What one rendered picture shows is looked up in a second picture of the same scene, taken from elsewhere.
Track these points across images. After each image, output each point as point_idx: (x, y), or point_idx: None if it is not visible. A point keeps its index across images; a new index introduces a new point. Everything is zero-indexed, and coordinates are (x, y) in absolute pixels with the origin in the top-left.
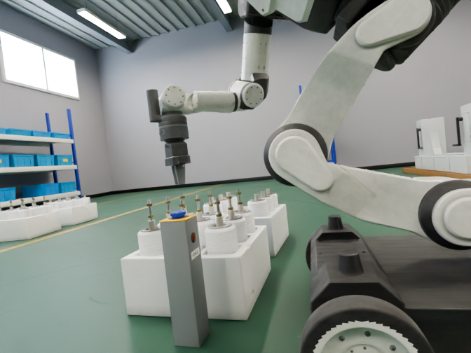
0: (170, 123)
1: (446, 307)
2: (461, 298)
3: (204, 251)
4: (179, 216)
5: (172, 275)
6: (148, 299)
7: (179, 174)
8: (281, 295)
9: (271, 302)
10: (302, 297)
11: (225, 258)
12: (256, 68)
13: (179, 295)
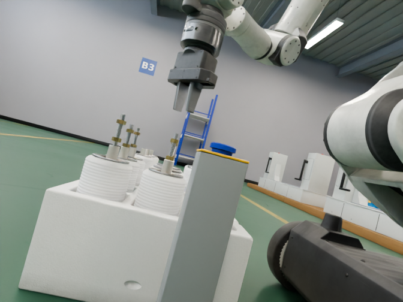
0: (213, 23)
1: None
2: None
3: None
4: (229, 152)
5: (188, 248)
6: (75, 269)
7: (193, 96)
8: (243, 292)
9: (239, 301)
10: (269, 299)
11: (232, 235)
12: (304, 25)
13: (187, 287)
